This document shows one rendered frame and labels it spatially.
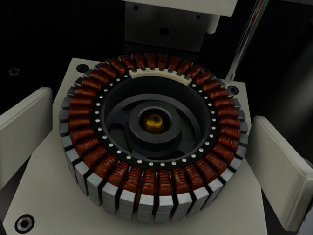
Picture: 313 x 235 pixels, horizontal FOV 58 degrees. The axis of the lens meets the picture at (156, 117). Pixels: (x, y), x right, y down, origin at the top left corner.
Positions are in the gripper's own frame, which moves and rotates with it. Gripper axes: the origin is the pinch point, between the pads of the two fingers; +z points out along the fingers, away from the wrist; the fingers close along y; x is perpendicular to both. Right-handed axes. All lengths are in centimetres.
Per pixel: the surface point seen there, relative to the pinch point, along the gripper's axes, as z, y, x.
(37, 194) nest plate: -2.3, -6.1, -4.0
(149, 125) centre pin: -0.1, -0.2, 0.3
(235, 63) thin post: 6.6, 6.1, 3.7
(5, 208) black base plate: -2.3, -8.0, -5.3
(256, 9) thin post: 4.4, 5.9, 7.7
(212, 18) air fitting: 11.7, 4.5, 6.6
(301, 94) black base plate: 9.2, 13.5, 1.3
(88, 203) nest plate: -2.5, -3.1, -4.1
